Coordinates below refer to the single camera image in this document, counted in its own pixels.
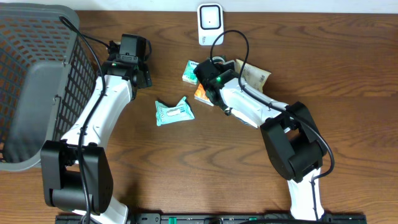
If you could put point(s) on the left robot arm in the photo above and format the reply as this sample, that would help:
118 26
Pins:
75 171

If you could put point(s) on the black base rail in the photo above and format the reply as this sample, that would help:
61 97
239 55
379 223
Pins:
155 218

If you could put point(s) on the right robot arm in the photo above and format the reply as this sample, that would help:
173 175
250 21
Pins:
290 135

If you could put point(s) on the dark green round-label box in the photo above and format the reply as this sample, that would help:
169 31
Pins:
219 59

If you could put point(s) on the white blue snack bag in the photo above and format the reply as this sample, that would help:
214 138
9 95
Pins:
256 78

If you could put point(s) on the teal tissue pack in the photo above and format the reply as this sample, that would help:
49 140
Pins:
188 74

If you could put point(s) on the teal wet wipes pack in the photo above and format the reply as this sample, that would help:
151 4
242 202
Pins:
166 115

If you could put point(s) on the orange tissue pack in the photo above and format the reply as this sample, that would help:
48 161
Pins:
200 95

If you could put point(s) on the white barcode scanner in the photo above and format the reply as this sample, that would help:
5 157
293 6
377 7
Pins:
210 23

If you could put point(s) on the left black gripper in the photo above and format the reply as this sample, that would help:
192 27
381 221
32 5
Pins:
146 79

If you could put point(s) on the grey plastic mesh basket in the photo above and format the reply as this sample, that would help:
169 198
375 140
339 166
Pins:
46 80

